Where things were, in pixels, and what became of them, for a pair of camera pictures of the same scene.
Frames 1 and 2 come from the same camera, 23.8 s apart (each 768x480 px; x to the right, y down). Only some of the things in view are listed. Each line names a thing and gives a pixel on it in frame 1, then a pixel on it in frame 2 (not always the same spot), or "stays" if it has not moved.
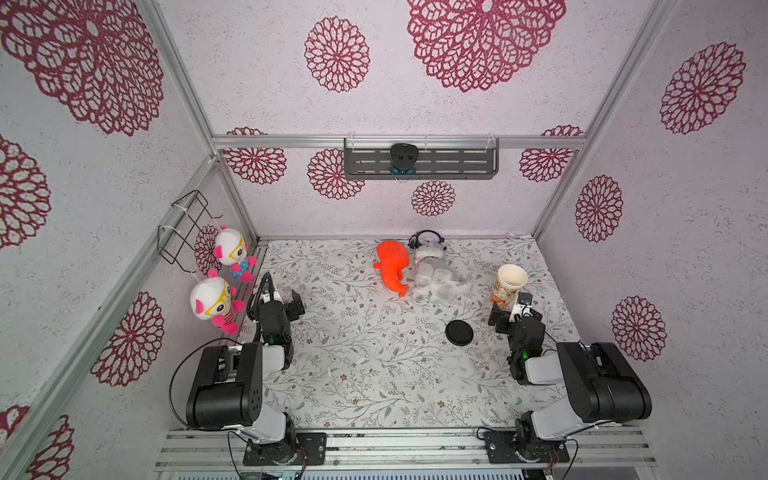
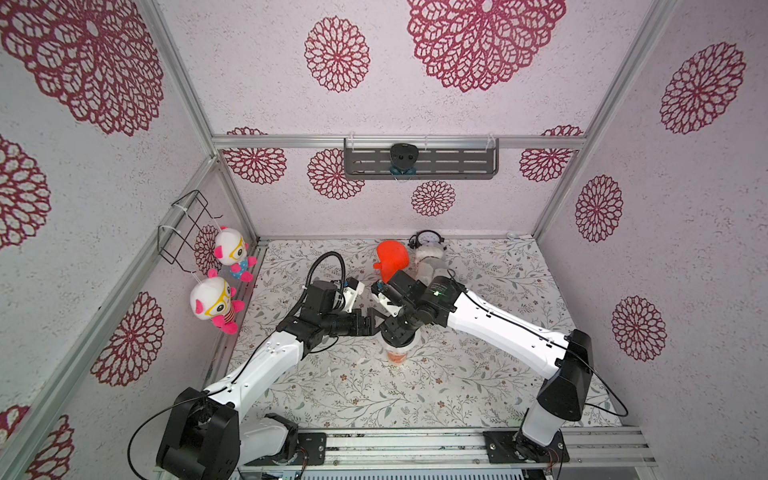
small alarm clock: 425,236 stays
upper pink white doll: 230,248 stays
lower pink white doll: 212,297 stays
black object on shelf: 403,157 stays
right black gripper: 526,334 -> 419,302
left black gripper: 294,307 -> 369,328
